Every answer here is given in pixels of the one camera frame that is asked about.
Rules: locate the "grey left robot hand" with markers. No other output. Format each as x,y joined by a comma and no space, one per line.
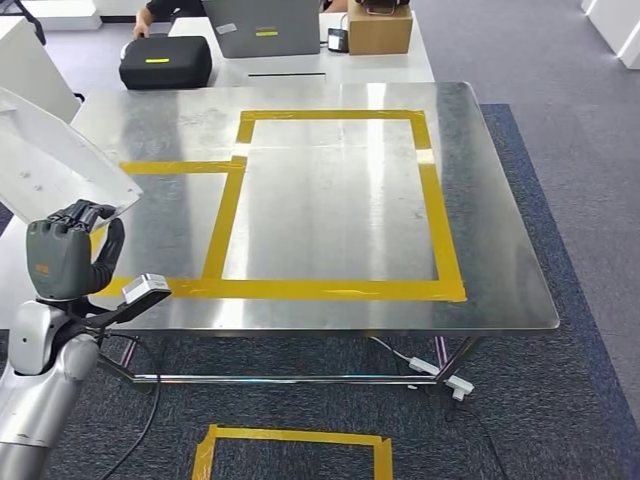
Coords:
60,258

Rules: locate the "white car body panel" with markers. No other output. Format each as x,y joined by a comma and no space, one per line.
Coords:
55,159

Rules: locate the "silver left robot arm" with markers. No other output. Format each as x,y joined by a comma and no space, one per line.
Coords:
35,397

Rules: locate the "steel workbench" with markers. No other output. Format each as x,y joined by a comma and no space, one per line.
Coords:
490,232

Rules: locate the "white side desk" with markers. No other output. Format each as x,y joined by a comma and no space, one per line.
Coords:
30,66

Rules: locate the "black carrying case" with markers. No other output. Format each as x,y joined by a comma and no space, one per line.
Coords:
164,66

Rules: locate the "person behind black case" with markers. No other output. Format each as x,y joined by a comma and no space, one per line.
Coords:
170,8

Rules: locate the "grey laptop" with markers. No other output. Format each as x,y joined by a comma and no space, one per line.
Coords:
260,26

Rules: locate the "small black device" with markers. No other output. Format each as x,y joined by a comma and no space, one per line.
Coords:
337,41

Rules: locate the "person behind laptop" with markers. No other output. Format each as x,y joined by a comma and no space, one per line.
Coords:
336,5

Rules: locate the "white office desk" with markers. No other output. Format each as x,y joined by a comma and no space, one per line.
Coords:
380,66

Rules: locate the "cardboard box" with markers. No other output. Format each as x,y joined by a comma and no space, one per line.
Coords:
380,36

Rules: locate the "white power strip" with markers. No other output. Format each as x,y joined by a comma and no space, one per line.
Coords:
424,366
460,386

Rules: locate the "dark headset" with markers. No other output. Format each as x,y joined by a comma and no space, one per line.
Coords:
383,5

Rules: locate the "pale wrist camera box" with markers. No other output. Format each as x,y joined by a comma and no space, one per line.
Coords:
145,286

